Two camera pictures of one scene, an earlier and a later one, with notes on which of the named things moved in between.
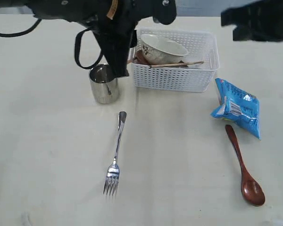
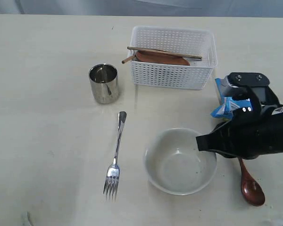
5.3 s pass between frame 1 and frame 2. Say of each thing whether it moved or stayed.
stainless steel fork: stayed
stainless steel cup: stayed
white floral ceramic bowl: moved
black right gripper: moved
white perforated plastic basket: stayed
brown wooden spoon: stayed
